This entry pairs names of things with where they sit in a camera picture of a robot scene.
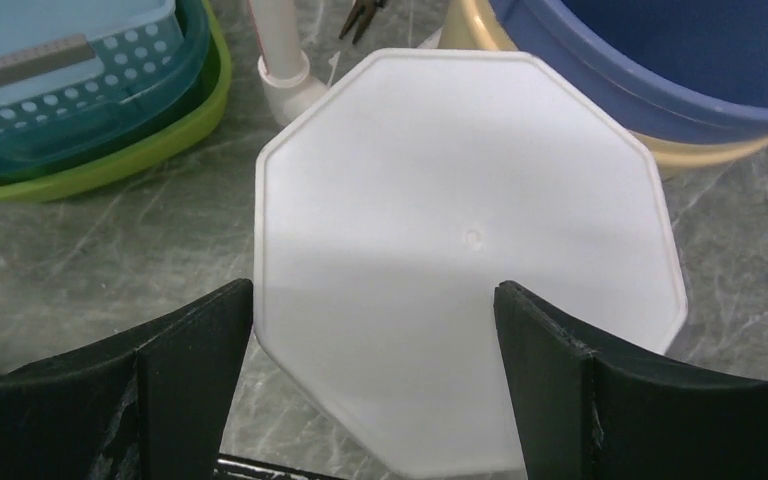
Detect white octagonal plastic container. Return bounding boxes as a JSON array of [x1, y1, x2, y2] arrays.
[[253, 49, 687, 479]]

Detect white PVC pipe frame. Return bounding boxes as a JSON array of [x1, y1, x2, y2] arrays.
[[248, 0, 328, 126]]

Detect teal perforated plastic basket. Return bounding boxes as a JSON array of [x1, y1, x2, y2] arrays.
[[0, 0, 212, 183]]

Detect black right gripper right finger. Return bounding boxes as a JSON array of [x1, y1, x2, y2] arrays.
[[494, 281, 768, 479]]

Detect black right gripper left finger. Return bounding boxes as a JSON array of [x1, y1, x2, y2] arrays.
[[0, 279, 253, 479]]

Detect yellow handled pliers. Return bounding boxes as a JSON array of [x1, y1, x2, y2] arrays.
[[338, 0, 389, 45]]

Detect blue and cream bucket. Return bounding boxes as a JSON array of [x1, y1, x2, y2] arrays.
[[438, 1, 768, 176]]

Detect black base bar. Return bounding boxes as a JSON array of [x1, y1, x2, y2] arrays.
[[212, 454, 341, 480]]

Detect green plastic tray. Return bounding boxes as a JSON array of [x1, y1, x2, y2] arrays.
[[0, 0, 234, 205]]

